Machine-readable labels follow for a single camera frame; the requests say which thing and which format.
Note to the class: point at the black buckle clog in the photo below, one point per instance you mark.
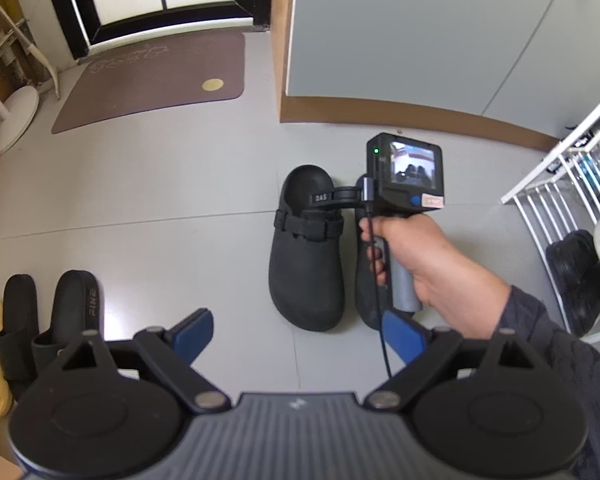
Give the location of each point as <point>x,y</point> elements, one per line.
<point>305,280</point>
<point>362,300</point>

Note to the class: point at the person's right hand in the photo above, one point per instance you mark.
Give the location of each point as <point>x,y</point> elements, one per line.
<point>430,260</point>

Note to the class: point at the grey wardrobe cabinet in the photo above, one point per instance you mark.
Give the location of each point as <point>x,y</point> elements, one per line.
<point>430,35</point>

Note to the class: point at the white standing fan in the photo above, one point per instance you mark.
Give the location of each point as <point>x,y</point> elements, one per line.
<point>15,115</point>

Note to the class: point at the black slide sandal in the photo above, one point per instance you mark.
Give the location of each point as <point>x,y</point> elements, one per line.
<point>75,300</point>
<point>20,310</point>

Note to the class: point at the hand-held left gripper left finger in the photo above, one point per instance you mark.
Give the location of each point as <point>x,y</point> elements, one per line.
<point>195,332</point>

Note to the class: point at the white shoe rack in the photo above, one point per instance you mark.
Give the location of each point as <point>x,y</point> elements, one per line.
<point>545,162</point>

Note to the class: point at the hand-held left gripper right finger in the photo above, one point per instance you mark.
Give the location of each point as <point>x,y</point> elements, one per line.
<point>405,337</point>

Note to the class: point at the brown door mat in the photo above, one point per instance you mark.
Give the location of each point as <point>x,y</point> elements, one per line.
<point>145,80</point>

